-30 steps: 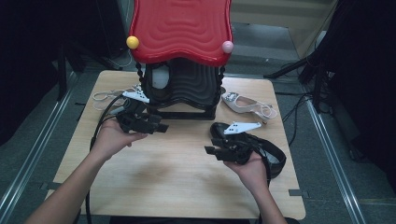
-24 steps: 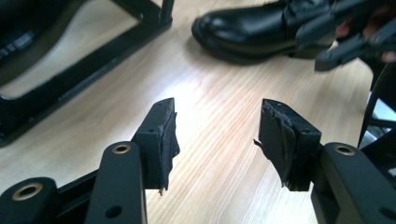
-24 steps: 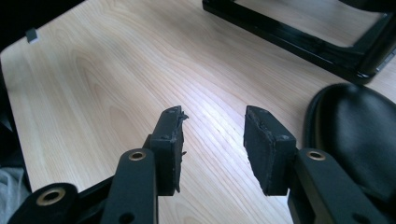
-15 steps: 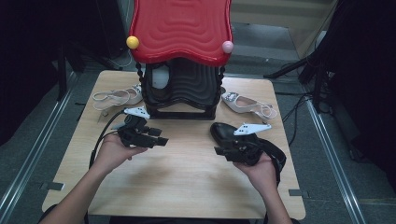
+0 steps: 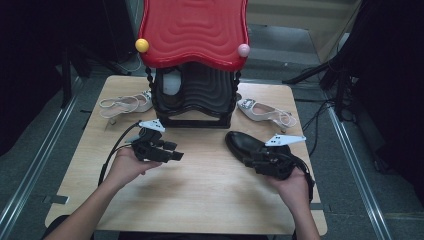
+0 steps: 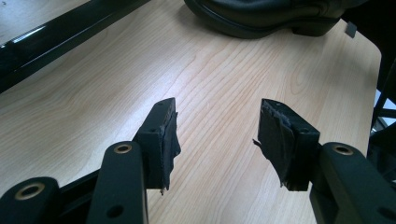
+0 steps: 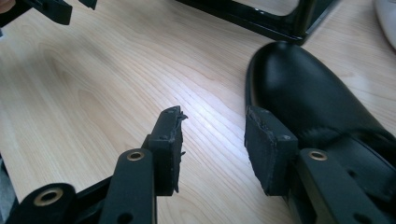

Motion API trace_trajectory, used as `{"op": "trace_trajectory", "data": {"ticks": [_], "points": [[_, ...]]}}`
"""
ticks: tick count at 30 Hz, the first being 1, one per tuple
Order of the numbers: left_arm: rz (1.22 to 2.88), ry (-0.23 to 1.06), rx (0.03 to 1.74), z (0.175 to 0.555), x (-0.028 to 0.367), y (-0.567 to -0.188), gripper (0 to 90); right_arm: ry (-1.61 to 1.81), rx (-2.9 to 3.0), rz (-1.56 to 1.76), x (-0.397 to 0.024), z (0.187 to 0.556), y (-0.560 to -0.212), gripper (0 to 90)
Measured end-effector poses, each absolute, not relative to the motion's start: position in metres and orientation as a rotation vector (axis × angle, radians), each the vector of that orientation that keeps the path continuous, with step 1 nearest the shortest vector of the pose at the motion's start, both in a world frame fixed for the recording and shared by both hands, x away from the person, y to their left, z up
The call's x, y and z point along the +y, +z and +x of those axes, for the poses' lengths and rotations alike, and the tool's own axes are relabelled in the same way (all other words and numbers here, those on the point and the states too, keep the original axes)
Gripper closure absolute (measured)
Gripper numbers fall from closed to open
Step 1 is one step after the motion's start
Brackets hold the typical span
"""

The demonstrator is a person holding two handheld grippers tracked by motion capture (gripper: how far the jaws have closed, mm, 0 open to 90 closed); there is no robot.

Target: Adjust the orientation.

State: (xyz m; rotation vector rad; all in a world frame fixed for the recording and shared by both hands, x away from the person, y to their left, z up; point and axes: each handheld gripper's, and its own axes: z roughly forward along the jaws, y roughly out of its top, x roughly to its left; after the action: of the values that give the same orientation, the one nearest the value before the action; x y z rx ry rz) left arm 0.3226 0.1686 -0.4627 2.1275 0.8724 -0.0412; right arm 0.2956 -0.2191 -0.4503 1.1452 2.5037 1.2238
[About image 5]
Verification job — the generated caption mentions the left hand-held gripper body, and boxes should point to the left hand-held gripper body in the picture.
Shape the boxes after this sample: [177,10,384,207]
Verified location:
[131,118,174,163]

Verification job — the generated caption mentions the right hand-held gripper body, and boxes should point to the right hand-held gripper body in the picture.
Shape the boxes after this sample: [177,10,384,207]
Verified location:
[256,133,307,181]

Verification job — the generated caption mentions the black leather shoe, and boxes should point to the black leather shoe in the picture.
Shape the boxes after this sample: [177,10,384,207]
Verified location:
[159,66,188,109]
[224,130,296,168]

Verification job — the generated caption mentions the white strappy sandal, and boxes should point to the white strappy sandal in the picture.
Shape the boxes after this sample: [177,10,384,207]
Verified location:
[98,89,154,126]
[236,97,298,134]

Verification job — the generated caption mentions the red and black shoe rack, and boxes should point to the red and black shoe rack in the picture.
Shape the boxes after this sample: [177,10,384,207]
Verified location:
[134,0,252,130]

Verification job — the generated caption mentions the person's left hand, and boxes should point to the person's left hand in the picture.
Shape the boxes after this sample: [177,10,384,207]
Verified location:
[108,146,164,189]

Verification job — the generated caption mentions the person's right hand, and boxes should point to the person's right hand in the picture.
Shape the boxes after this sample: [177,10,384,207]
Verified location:
[266,166,311,214]

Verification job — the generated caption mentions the black curtain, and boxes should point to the black curtain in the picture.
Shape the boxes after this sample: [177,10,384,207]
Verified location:
[0,0,138,158]
[319,0,424,208]

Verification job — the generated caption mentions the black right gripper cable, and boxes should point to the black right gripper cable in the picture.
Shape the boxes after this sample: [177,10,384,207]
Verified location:
[289,154,316,204]

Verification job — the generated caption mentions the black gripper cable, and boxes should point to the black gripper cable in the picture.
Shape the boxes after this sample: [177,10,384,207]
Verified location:
[97,120,143,187]
[289,154,316,204]

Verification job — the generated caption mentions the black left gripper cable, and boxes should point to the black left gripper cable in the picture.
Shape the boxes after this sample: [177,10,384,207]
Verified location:
[97,120,143,187]

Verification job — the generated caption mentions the black floor cables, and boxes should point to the black floor cables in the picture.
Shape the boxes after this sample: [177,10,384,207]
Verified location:
[301,99,334,158]

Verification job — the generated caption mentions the metal floor rail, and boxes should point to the metal floor rail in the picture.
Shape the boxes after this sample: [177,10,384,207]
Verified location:
[0,76,84,239]
[324,106,393,240]

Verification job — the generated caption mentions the dark metal post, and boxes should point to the dark metal post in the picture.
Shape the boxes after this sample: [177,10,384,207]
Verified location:
[59,46,91,109]

